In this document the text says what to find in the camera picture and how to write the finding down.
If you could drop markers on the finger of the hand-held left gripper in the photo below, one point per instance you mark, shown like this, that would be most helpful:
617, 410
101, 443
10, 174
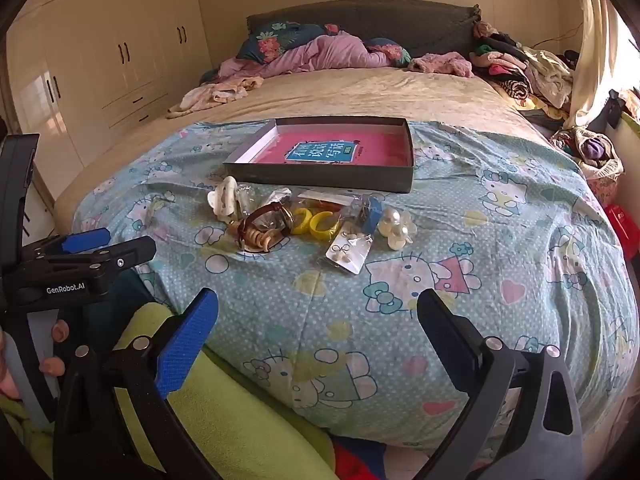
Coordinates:
85, 241
125, 257

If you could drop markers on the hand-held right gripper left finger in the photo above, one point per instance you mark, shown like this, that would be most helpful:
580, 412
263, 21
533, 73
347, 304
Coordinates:
185, 345

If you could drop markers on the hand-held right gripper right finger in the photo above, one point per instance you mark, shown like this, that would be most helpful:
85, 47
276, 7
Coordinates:
450, 330

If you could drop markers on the white hair claw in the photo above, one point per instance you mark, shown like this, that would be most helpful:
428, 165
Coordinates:
222, 199

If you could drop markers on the pearl flower hair clip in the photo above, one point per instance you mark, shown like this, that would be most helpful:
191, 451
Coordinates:
395, 227

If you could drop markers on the brown oval hair clip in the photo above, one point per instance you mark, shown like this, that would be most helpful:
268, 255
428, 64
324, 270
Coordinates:
255, 217

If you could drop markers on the clear bag of trinkets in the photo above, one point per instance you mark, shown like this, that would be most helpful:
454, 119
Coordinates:
272, 197

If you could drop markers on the grey cardboard box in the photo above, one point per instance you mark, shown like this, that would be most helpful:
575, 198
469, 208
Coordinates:
320, 177

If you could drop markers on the person's left hand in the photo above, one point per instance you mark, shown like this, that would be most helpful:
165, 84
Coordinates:
60, 331

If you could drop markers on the green fleece blanket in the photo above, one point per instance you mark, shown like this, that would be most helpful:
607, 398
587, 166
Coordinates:
225, 410

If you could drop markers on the bagged pearl earrings card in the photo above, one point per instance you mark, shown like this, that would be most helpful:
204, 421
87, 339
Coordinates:
347, 252

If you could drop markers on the cat print bed sheet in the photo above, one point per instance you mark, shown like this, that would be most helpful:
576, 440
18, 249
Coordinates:
450, 200

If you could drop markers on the blue hair accessory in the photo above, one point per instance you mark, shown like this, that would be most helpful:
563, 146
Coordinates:
372, 212

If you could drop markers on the red and blue cloth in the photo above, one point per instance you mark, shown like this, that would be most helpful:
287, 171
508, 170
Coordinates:
360, 460

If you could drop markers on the yellow bangle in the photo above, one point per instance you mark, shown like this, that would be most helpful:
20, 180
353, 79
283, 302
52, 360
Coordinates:
327, 227
301, 222

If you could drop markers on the cream wardrobe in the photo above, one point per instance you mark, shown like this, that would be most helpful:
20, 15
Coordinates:
100, 60

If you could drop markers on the pink book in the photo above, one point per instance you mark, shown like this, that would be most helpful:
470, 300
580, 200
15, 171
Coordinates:
280, 150

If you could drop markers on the pink and cream pajamas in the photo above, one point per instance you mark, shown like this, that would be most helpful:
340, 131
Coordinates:
220, 92

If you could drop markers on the red container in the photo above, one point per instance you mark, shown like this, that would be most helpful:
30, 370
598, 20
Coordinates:
622, 227

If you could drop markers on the basket of clothes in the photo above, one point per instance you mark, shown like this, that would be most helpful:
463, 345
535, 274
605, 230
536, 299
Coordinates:
592, 152

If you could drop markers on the beige bedspread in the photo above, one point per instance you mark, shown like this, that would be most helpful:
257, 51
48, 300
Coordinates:
350, 95

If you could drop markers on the large floral pillow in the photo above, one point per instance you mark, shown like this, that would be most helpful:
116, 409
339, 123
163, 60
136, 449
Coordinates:
265, 40

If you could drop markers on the pink fluffy garment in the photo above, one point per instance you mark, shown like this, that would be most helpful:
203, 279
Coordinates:
440, 64

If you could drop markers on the pile of clothes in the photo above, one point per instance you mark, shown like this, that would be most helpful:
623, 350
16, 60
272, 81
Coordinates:
520, 65

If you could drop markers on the black object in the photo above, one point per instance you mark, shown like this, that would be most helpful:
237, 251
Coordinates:
611, 107

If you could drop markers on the green cloth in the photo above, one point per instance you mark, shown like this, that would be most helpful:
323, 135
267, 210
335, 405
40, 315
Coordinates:
631, 122

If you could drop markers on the small floral pillow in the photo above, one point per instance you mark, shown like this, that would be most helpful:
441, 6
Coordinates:
392, 52

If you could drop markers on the pink quilt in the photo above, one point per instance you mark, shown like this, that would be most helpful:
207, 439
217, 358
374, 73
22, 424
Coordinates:
325, 55

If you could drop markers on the dark quilted headboard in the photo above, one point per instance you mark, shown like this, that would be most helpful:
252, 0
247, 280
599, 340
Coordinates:
400, 22

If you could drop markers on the cream curtain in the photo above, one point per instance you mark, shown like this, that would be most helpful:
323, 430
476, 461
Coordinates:
595, 50

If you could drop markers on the window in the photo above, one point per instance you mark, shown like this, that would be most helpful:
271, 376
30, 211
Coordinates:
631, 55

